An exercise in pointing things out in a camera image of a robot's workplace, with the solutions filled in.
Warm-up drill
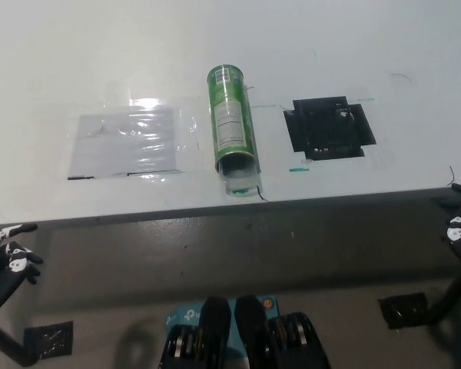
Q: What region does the left robot hand skeleton glove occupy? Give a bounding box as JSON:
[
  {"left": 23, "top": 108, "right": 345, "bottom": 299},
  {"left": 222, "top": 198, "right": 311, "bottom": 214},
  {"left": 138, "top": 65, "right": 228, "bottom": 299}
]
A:
[{"left": 0, "top": 222, "right": 44, "bottom": 313}]

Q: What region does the clear plastic chips tray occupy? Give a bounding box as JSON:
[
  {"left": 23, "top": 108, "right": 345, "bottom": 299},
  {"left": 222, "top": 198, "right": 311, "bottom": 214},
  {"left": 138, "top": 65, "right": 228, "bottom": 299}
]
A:
[{"left": 218, "top": 158, "right": 262, "bottom": 198}]

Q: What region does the green chips can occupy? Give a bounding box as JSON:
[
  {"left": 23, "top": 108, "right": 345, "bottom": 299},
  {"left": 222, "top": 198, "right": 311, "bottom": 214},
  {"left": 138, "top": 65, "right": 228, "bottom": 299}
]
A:
[{"left": 205, "top": 64, "right": 262, "bottom": 175}]

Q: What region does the black floor tape patch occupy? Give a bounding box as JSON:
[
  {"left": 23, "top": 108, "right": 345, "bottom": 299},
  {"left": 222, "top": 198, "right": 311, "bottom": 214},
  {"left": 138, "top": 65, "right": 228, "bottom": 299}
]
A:
[
  {"left": 377, "top": 291, "right": 432, "bottom": 330},
  {"left": 23, "top": 320, "right": 75, "bottom": 361}
]

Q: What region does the clear taped plastic sheet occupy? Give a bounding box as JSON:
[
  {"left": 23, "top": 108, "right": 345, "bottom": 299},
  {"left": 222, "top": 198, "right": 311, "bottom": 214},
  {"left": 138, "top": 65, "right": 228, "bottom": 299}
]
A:
[{"left": 67, "top": 106, "right": 178, "bottom": 179}]

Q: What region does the black tape square patch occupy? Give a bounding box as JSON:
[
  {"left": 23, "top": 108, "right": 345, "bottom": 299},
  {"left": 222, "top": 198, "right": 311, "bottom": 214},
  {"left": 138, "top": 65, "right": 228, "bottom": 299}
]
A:
[{"left": 283, "top": 95, "right": 379, "bottom": 161}]

